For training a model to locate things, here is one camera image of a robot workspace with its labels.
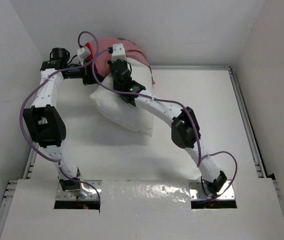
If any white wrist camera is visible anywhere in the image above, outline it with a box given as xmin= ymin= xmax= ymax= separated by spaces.
xmin=77 ymin=46 xmax=91 ymax=61
xmin=111 ymin=43 xmax=127 ymax=62

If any metal base plate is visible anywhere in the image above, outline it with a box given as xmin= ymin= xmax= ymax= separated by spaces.
xmin=55 ymin=181 xmax=101 ymax=201
xmin=189 ymin=180 xmax=236 ymax=201

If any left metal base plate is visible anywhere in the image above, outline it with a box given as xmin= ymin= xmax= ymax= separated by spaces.
xmin=55 ymin=181 xmax=101 ymax=201

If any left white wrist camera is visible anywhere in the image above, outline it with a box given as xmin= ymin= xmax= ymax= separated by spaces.
xmin=77 ymin=46 xmax=91 ymax=61

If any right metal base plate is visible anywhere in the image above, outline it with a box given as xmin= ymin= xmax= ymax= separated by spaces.
xmin=189 ymin=180 xmax=236 ymax=201

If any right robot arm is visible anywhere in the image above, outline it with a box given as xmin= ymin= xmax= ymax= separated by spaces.
xmin=108 ymin=60 xmax=227 ymax=197

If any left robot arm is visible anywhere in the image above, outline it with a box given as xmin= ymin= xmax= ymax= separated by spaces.
xmin=22 ymin=46 xmax=93 ymax=199

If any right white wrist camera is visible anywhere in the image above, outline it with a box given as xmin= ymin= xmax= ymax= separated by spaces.
xmin=111 ymin=43 xmax=127 ymax=62

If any white pillow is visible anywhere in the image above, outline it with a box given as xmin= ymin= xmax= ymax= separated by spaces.
xmin=90 ymin=58 xmax=154 ymax=136

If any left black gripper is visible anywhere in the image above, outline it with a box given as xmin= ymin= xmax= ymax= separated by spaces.
xmin=65 ymin=59 xmax=106 ymax=87

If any red patterned pillowcase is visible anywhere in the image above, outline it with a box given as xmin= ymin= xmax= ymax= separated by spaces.
xmin=94 ymin=37 xmax=155 ymax=88

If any white front cover board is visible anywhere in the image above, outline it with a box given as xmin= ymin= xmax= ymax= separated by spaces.
xmin=1 ymin=179 xmax=284 ymax=240

